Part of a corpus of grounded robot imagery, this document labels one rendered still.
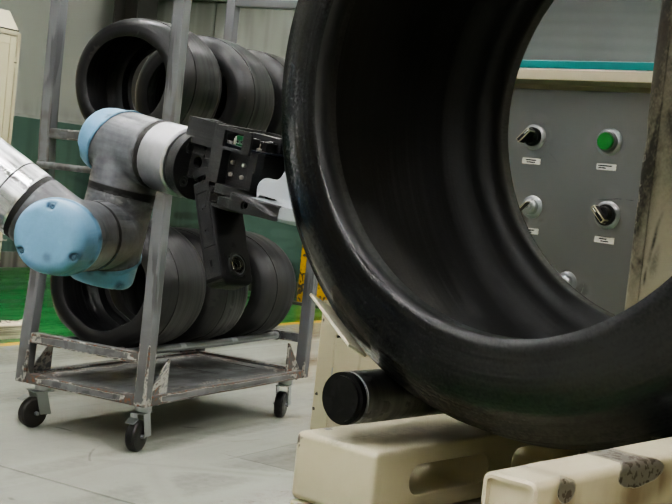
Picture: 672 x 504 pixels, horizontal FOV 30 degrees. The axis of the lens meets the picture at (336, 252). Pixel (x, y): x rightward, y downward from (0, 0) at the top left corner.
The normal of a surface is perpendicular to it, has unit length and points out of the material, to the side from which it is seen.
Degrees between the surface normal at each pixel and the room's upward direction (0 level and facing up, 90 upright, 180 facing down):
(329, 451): 90
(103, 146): 86
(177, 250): 50
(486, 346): 101
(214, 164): 90
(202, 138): 90
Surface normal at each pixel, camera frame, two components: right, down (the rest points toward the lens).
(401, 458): 0.76, 0.11
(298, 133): -0.77, 0.00
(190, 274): 0.86, -0.20
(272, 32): -0.51, -0.01
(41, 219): -0.16, 0.04
